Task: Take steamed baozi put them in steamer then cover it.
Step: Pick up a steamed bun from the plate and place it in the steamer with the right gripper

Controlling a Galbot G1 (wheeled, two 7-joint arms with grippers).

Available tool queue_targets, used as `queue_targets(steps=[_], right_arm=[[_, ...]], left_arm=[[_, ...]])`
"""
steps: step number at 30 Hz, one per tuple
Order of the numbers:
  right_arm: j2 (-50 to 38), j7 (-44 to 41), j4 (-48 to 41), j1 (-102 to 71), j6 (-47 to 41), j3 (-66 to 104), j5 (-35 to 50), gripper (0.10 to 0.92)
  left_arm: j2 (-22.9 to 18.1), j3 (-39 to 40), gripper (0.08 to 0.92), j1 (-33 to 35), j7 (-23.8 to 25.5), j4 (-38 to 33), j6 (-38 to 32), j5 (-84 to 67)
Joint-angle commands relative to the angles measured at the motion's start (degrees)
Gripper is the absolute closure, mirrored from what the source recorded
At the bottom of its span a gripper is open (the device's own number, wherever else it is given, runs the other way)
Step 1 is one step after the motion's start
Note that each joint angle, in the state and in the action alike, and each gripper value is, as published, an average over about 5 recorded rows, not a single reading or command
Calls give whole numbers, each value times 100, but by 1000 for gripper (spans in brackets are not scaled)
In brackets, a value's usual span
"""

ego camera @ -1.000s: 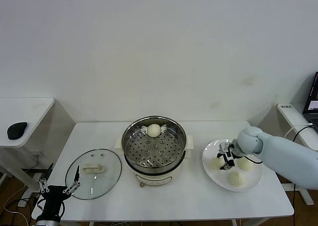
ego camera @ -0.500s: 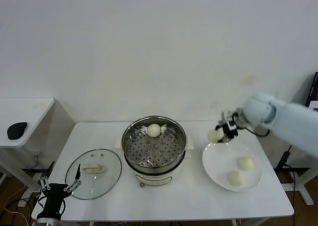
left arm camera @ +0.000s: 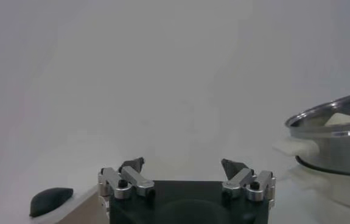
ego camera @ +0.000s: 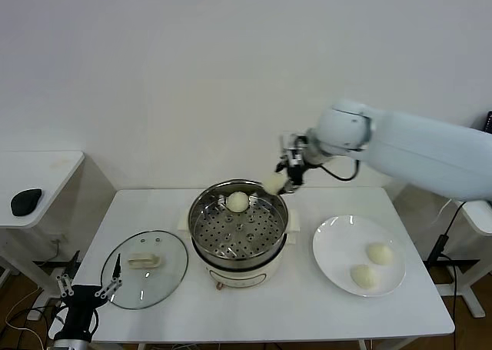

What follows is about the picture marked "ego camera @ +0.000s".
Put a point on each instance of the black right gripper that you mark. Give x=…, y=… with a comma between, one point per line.
x=296, y=172

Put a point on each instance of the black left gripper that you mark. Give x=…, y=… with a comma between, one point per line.
x=80, y=302

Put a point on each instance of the white steamed baozi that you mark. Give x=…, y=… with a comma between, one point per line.
x=274, y=182
x=380, y=253
x=236, y=202
x=364, y=277

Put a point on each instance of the glass pot lid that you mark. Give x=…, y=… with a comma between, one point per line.
x=169, y=250

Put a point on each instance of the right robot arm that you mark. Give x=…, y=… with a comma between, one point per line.
x=415, y=146

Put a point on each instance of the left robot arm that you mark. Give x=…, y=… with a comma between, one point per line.
x=71, y=345

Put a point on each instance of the steel steamer basket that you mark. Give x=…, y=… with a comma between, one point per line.
x=238, y=230

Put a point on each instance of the white floor power strip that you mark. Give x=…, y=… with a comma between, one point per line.
x=34, y=314

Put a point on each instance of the white round plate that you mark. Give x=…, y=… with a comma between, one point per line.
x=338, y=246

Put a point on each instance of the black computer mouse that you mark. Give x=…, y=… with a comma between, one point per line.
x=26, y=202

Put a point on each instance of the white electric cooker base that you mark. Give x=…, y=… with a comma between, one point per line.
x=238, y=277

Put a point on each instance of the white side table with mouse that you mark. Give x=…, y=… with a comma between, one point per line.
x=38, y=169

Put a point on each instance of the white side table with laptop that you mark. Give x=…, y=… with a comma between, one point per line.
x=480, y=223

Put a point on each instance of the black laptop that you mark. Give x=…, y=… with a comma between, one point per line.
x=489, y=121

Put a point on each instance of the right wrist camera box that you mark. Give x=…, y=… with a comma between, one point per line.
x=294, y=150

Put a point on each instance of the white wall socket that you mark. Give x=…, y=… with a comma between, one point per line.
x=57, y=237

